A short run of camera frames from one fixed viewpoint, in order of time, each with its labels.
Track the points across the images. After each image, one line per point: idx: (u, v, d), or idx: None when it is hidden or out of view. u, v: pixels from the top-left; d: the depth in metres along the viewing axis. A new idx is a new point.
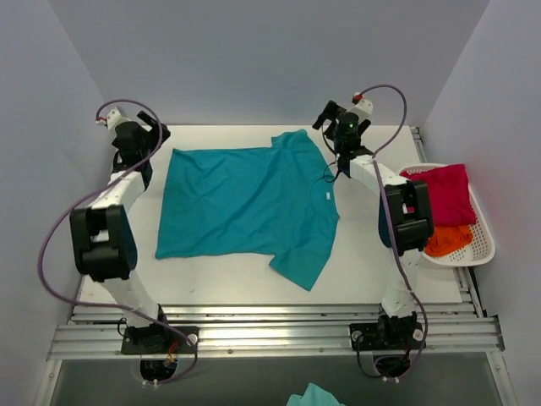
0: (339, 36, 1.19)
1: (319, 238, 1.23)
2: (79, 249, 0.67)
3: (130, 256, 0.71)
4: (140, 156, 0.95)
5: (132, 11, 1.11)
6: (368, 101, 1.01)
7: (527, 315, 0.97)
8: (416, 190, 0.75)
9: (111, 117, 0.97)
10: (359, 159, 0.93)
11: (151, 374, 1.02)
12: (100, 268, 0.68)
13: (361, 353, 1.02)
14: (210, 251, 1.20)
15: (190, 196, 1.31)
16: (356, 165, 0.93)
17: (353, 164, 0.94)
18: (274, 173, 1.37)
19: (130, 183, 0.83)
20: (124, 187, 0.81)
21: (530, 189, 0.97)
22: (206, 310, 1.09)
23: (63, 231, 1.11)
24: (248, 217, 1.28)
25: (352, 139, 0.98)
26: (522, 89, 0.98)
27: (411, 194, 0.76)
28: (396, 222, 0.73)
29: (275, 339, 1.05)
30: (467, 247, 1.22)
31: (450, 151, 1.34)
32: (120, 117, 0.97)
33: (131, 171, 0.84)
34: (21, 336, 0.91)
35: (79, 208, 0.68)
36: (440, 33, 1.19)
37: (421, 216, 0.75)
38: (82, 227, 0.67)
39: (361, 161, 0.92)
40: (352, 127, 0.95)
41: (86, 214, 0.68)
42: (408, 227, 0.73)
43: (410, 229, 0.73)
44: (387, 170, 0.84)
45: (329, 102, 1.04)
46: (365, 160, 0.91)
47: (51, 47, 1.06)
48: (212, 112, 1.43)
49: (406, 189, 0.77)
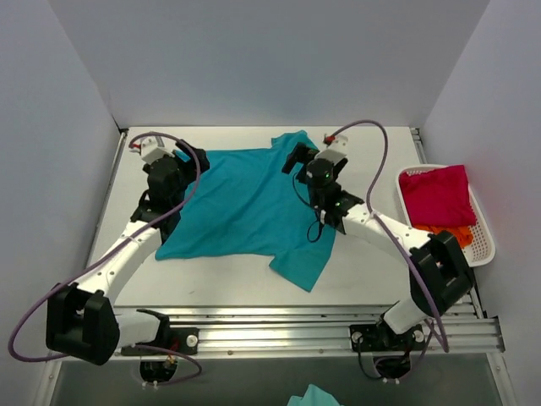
0: (338, 37, 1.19)
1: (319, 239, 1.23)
2: (52, 331, 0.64)
3: (106, 346, 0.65)
4: (169, 203, 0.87)
5: (132, 12, 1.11)
6: (340, 140, 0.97)
7: (527, 315, 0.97)
8: (445, 244, 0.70)
9: (148, 150, 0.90)
10: (352, 213, 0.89)
11: (151, 375, 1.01)
12: (69, 350, 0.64)
13: (362, 355, 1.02)
14: (211, 252, 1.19)
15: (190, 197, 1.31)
16: (351, 221, 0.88)
17: (345, 221, 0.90)
18: (275, 174, 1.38)
19: (140, 244, 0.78)
20: (129, 253, 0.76)
21: (530, 189, 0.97)
22: (221, 310, 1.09)
23: (63, 233, 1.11)
24: (249, 218, 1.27)
25: (330, 189, 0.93)
26: (522, 90, 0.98)
27: (437, 247, 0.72)
28: (434, 289, 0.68)
29: (275, 341, 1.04)
30: (467, 249, 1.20)
31: (450, 152, 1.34)
32: (158, 149, 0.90)
33: (147, 227, 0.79)
34: (20, 337, 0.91)
35: (62, 288, 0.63)
36: (439, 34, 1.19)
37: (456, 271, 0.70)
38: (57, 312, 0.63)
39: (357, 215, 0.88)
40: (328, 177, 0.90)
41: (68, 295, 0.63)
42: (448, 291, 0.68)
43: (452, 291, 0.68)
44: (402, 227, 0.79)
45: (297, 148, 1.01)
46: (363, 214, 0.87)
47: (51, 48, 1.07)
48: (212, 112, 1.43)
49: (434, 244, 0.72)
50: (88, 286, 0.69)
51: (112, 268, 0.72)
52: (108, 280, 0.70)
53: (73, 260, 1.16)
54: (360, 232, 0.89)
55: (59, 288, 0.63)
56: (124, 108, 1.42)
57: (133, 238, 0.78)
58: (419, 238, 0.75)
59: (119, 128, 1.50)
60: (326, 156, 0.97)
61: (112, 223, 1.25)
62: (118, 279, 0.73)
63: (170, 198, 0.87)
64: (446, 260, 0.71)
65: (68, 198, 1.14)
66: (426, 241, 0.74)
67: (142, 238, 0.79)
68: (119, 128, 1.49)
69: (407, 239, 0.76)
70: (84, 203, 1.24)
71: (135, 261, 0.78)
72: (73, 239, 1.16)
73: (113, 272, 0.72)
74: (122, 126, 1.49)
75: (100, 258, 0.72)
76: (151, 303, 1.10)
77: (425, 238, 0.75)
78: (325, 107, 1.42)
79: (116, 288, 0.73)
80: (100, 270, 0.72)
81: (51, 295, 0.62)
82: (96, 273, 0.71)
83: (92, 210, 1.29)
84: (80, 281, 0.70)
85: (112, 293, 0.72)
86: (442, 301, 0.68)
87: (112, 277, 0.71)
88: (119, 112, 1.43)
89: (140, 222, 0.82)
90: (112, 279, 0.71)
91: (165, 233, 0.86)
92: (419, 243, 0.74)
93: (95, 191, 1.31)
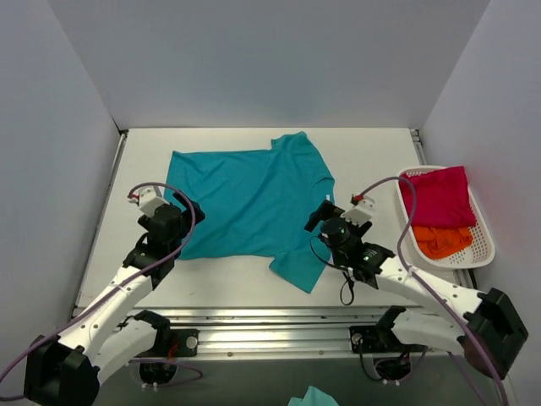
0: (338, 39, 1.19)
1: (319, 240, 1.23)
2: (30, 381, 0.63)
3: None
4: (166, 248, 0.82)
5: (132, 13, 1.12)
6: (368, 200, 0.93)
7: (527, 318, 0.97)
8: (497, 304, 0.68)
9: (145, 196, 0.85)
10: (386, 270, 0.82)
11: (150, 376, 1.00)
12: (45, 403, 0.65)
13: (363, 357, 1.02)
14: (210, 253, 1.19)
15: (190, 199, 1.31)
16: (385, 279, 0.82)
17: (378, 278, 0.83)
18: (275, 175, 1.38)
19: (128, 294, 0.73)
20: (117, 302, 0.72)
21: (531, 191, 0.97)
22: (226, 311, 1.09)
23: (63, 234, 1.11)
24: (249, 220, 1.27)
25: (352, 247, 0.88)
26: (522, 91, 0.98)
27: (489, 308, 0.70)
28: (493, 353, 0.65)
29: (275, 342, 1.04)
30: (467, 249, 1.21)
31: (450, 154, 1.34)
32: (156, 198, 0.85)
33: (138, 275, 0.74)
34: (20, 339, 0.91)
35: (43, 342, 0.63)
36: (439, 35, 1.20)
37: (510, 328, 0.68)
38: (35, 367, 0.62)
39: (392, 271, 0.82)
40: (344, 233, 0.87)
41: (47, 349, 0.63)
42: (507, 352, 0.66)
43: (510, 348, 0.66)
44: (448, 288, 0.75)
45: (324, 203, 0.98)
46: (400, 271, 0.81)
47: (51, 50, 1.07)
48: (212, 114, 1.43)
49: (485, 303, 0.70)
50: (68, 340, 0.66)
51: (96, 320, 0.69)
52: (90, 335, 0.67)
53: (73, 262, 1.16)
54: (398, 290, 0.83)
55: (41, 341, 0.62)
56: (124, 110, 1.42)
57: (121, 287, 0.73)
58: (471, 302, 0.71)
59: (119, 130, 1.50)
60: (352, 214, 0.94)
61: (112, 225, 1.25)
62: (103, 332, 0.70)
63: (168, 244, 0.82)
64: (497, 320, 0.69)
65: (68, 200, 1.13)
66: (478, 304, 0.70)
67: (131, 287, 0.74)
68: (119, 128, 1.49)
69: (456, 302, 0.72)
70: (84, 205, 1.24)
71: (122, 310, 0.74)
72: (73, 241, 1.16)
73: (97, 326, 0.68)
74: (122, 128, 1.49)
75: (84, 309, 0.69)
76: (150, 304, 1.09)
77: (478, 302, 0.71)
78: (325, 109, 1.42)
79: (99, 342, 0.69)
80: (84, 323, 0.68)
81: (31, 349, 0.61)
82: (79, 326, 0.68)
83: (92, 211, 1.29)
84: (62, 333, 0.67)
85: (95, 348, 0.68)
86: (505, 361, 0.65)
87: (95, 331, 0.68)
88: (119, 113, 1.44)
89: (132, 268, 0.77)
90: (95, 332, 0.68)
91: (155, 278, 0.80)
92: (472, 307, 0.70)
93: (95, 192, 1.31)
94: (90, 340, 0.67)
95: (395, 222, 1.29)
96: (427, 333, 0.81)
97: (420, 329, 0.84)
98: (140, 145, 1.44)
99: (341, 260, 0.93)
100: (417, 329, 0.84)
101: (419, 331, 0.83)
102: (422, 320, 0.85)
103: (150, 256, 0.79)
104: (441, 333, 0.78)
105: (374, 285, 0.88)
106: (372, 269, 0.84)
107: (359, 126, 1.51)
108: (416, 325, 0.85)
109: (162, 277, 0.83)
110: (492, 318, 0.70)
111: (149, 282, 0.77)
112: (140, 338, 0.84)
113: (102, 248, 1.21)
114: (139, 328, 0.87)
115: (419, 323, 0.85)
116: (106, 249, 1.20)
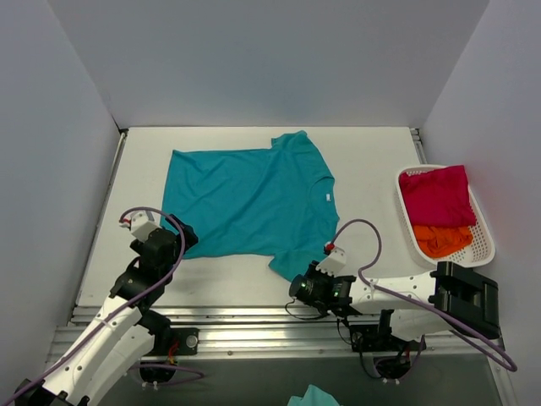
0: (338, 38, 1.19)
1: (320, 239, 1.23)
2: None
3: None
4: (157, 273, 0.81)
5: (132, 12, 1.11)
6: (340, 249, 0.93)
7: (525, 316, 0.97)
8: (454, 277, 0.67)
9: (137, 219, 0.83)
10: (354, 295, 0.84)
11: (151, 375, 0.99)
12: None
13: (363, 355, 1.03)
14: (210, 252, 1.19)
15: (190, 198, 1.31)
16: (357, 302, 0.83)
17: (354, 306, 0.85)
18: (274, 174, 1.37)
19: (115, 329, 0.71)
20: (101, 339, 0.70)
21: (531, 191, 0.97)
22: (226, 311, 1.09)
23: (63, 233, 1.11)
24: (248, 219, 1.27)
25: (319, 293, 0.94)
26: (523, 90, 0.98)
27: (446, 280, 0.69)
28: (473, 322, 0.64)
29: (274, 341, 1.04)
30: (467, 249, 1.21)
31: (450, 153, 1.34)
32: (150, 222, 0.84)
33: (122, 308, 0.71)
34: (21, 339, 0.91)
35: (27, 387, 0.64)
36: (439, 35, 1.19)
37: (477, 288, 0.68)
38: None
39: (360, 293, 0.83)
40: (306, 285, 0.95)
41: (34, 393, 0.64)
42: (489, 312, 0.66)
43: (486, 309, 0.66)
44: (406, 282, 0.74)
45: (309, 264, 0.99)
46: (365, 290, 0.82)
47: (51, 49, 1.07)
48: (211, 113, 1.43)
49: (439, 278, 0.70)
50: (54, 384, 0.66)
51: (81, 360, 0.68)
52: (74, 377, 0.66)
53: (73, 260, 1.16)
54: (378, 308, 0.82)
55: (25, 386, 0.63)
56: (123, 109, 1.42)
57: (106, 322, 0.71)
58: (428, 285, 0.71)
59: (119, 129, 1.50)
60: (327, 264, 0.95)
61: (112, 225, 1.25)
62: (90, 370, 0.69)
63: (160, 269, 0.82)
64: (463, 284, 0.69)
65: (68, 199, 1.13)
66: (435, 284, 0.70)
67: (117, 321, 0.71)
68: (119, 128, 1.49)
69: (418, 293, 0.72)
70: (84, 205, 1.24)
71: (111, 344, 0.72)
72: (73, 241, 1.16)
73: (81, 366, 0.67)
74: (122, 127, 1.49)
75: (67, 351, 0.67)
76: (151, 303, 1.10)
77: (434, 282, 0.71)
78: (325, 108, 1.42)
79: (84, 381, 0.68)
80: (68, 364, 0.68)
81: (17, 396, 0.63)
82: (64, 369, 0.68)
83: (92, 211, 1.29)
84: (47, 377, 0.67)
85: (80, 388, 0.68)
86: (491, 322, 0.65)
87: (79, 373, 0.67)
88: (119, 112, 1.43)
89: (119, 299, 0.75)
90: (79, 375, 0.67)
91: (144, 305, 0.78)
92: (432, 290, 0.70)
93: (95, 192, 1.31)
94: (74, 383, 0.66)
95: (394, 220, 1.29)
96: (423, 323, 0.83)
97: (413, 320, 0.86)
98: (140, 145, 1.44)
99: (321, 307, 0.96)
100: (412, 323, 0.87)
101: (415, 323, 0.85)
102: (411, 313, 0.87)
103: (141, 280, 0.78)
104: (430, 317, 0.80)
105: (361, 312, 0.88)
106: (341, 299, 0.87)
107: (359, 125, 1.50)
108: (410, 320, 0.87)
109: (150, 303, 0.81)
110: (458, 288, 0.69)
111: (136, 311, 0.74)
112: (138, 348, 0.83)
113: (103, 248, 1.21)
114: (134, 337, 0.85)
115: (411, 315, 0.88)
116: (106, 249, 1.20)
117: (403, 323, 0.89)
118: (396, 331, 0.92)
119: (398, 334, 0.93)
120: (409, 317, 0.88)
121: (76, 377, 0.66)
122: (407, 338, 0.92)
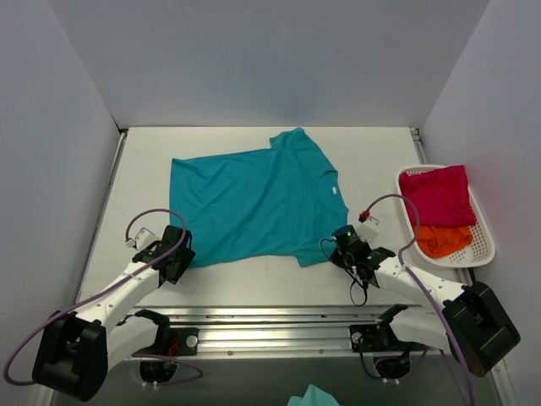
0: (339, 37, 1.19)
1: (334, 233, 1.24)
2: (42, 359, 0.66)
3: (89, 384, 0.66)
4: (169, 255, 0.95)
5: (131, 13, 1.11)
6: (374, 219, 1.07)
7: (526, 317, 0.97)
8: (481, 298, 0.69)
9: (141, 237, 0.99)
10: (384, 266, 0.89)
11: (151, 375, 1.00)
12: (54, 385, 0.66)
13: (363, 355, 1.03)
14: (228, 256, 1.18)
15: (196, 204, 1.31)
16: (384, 274, 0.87)
17: (377, 274, 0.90)
18: (279, 172, 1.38)
19: (140, 282, 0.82)
20: (131, 288, 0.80)
21: (532, 192, 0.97)
22: (221, 311, 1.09)
23: (63, 233, 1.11)
24: (259, 220, 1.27)
25: (357, 249, 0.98)
26: (525, 90, 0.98)
27: (473, 299, 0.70)
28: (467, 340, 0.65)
29: (275, 341, 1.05)
30: (467, 249, 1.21)
31: (450, 154, 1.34)
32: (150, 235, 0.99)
33: (147, 266, 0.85)
34: (21, 339, 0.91)
35: (61, 316, 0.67)
36: (439, 35, 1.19)
37: (495, 326, 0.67)
38: (52, 341, 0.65)
39: (389, 268, 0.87)
40: (351, 235, 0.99)
41: (65, 322, 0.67)
42: (489, 348, 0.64)
43: (490, 346, 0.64)
44: (435, 279, 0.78)
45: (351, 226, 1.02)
46: (396, 266, 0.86)
47: (50, 47, 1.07)
48: (210, 112, 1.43)
49: (467, 293, 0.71)
50: (86, 315, 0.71)
51: (112, 301, 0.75)
52: (106, 311, 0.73)
53: (73, 261, 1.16)
54: (396, 288, 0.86)
55: (58, 315, 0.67)
56: (122, 109, 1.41)
57: (133, 275, 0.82)
58: (452, 292, 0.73)
59: (118, 129, 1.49)
60: (362, 231, 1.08)
61: (111, 225, 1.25)
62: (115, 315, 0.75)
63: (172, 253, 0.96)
64: (486, 314, 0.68)
65: (67, 199, 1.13)
66: (461, 293, 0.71)
67: (142, 277, 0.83)
68: (119, 128, 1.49)
69: (439, 291, 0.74)
70: (84, 204, 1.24)
71: (132, 298, 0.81)
72: (73, 240, 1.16)
73: (112, 304, 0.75)
74: (122, 126, 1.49)
75: (102, 291, 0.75)
76: (150, 303, 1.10)
77: (460, 292, 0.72)
78: (324, 107, 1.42)
79: (111, 323, 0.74)
80: (100, 302, 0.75)
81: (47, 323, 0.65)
82: (96, 304, 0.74)
83: (91, 210, 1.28)
84: (79, 309, 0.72)
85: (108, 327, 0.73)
86: (485, 359, 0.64)
87: (111, 309, 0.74)
88: (118, 112, 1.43)
89: (140, 262, 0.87)
90: (110, 311, 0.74)
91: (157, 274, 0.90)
92: (452, 296, 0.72)
93: (94, 192, 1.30)
94: (107, 316, 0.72)
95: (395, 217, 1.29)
96: (423, 329, 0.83)
97: (416, 324, 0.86)
98: (140, 145, 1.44)
99: (348, 262, 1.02)
100: (415, 325, 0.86)
101: (417, 326, 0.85)
102: (419, 315, 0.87)
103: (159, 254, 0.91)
104: (434, 326, 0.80)
105: (380, 286, 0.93)
106: (373, 262, 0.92)
107: (358, 125, 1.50)
108: (412, 320, 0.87)
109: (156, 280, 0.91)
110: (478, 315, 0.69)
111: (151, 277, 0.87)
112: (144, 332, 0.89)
113: (103, 248, 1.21)
114: (140, 324, 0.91)
115: (414, 320, 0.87)
116: (106, 249, 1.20)
117: (406, 322, 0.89)
118: (392, 326, 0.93)
119: (396, 331, 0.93)
120: (413, 320, 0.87)
121: (106, 314, 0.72)
122: (401, 338, 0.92)
